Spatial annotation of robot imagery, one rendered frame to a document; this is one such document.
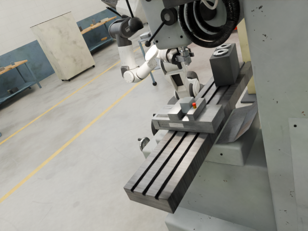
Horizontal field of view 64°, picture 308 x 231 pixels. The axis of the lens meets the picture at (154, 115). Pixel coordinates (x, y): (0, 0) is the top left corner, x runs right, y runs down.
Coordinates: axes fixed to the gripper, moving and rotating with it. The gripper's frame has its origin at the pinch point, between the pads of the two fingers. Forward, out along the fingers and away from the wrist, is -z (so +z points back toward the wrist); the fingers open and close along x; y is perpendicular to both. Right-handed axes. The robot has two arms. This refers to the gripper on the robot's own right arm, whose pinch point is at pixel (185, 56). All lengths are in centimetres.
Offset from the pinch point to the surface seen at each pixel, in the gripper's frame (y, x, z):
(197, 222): 104, -26, -1
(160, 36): -14.1, -10.5, -1.0
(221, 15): -18.0, 0.3, -28.8
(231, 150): 42, -7, -26
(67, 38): 28, 66, 617
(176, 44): -9.7, -7.5, -7.3
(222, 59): 16.0, 29.8, 8.4
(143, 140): 59, -23, 46
